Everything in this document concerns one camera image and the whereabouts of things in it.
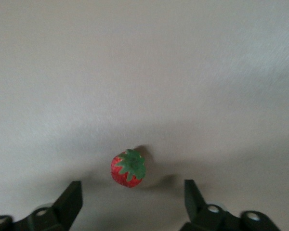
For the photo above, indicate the red strawberry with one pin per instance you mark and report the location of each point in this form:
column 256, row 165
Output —
column 125, row 178

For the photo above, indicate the brown table cloth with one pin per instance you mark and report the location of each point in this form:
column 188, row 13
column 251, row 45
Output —
column 135, row 72

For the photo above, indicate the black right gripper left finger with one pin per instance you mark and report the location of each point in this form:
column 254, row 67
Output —
column 62, row 211

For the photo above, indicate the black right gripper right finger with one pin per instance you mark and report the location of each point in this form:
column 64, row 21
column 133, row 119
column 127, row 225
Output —
column 197, row 211

